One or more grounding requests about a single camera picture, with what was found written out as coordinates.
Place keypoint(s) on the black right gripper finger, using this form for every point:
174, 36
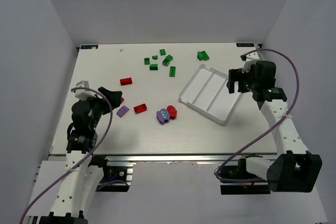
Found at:
232, 87
235, 75

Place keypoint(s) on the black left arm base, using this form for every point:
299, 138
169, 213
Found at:
114, 178

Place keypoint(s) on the red rounded lego brick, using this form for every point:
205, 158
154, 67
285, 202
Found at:
172, 111

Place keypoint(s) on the green long lego plate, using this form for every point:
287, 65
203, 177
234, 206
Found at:
205, 56

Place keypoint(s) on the red long lego brick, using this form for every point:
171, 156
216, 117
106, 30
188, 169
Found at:
126, 81

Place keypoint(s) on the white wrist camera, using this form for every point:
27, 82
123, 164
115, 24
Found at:
249, 60
83, 94

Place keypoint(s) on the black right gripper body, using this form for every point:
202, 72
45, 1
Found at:
239, 77

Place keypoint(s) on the purple paw print lego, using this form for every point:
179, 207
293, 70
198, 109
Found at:
163, 116

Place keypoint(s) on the green small lego brick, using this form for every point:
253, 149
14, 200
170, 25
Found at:
162, 52

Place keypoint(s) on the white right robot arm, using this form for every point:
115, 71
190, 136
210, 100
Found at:
295, 169

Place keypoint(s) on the blue left corner label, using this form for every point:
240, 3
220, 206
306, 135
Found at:
84, 47

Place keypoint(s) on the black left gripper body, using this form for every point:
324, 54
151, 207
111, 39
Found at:
102, 102

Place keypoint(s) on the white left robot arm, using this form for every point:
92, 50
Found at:
83, 170

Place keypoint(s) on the blue right corner label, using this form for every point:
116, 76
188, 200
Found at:
245, 44

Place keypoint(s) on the green long lego brick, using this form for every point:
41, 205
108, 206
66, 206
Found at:
172, 71

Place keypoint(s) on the green square lego brick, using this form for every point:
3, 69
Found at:
166, 61

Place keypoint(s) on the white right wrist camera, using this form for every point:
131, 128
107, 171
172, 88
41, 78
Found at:
249, 60

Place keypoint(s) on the aluminium table rail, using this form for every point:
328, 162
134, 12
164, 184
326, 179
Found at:
164, 158

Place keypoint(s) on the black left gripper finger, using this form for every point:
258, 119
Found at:
110, 94
112, 104

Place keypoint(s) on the white three-compartment tray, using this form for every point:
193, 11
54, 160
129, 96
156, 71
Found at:
206, 92

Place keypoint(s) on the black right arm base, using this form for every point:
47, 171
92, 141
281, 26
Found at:
240, 181

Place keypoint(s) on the purple square lego brick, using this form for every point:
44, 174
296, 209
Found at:
122, 111

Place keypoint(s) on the blue corner label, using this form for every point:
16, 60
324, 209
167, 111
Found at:
84, 47
245, 44

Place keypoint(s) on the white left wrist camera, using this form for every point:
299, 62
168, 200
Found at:
83, 94

